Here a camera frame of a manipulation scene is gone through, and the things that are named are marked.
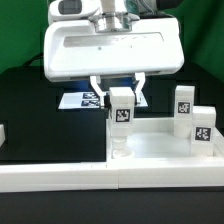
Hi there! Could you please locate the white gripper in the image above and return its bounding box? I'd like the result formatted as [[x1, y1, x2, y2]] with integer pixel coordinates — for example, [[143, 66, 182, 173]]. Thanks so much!
[[44, 18, 184, 105]]

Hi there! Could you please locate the white square tabletop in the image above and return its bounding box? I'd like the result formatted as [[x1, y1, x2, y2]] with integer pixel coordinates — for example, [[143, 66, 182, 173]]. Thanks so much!
[[105, 116, 224, 164]]

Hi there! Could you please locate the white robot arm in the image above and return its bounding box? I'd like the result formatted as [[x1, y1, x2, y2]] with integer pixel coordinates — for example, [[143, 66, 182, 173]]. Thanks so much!
[[44, 0, 184, 102]]

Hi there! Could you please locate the paper sheet with markers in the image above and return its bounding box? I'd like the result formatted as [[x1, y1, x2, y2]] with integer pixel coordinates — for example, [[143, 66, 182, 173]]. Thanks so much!
[[58, 92, 148, 110]]

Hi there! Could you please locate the white front fence bar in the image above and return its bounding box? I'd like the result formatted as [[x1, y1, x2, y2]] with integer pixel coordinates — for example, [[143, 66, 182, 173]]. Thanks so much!
[[0, 158, 224, 192]]

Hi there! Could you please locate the white left fence piece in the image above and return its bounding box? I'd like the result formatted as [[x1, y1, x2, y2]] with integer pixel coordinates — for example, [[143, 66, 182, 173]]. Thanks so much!
[[0, 124, 5, 147]]

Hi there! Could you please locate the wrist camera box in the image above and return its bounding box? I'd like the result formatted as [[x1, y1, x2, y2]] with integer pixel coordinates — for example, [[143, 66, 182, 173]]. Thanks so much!
[[48, 0, 99, 24]]

